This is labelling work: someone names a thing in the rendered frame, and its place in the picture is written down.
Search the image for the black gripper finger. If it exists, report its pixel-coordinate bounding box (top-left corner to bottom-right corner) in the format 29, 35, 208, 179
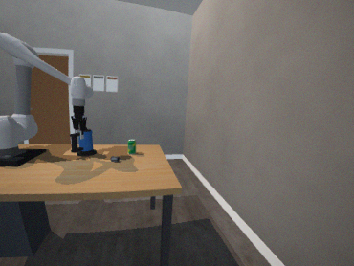
77, 116, 87, 139
71, 116, 79, 133

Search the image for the green and yellow drink can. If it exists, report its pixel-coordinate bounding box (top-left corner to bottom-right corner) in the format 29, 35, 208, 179
128, 139, 136, 154

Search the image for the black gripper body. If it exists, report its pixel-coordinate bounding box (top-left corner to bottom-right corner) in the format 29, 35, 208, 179
73, 106, 84, 120

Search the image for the black round disc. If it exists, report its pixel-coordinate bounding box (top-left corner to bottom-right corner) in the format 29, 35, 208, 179
77, 149, 97, 157

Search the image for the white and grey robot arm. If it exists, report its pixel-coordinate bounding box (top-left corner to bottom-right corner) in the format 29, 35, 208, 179
0, 33, 94, 159

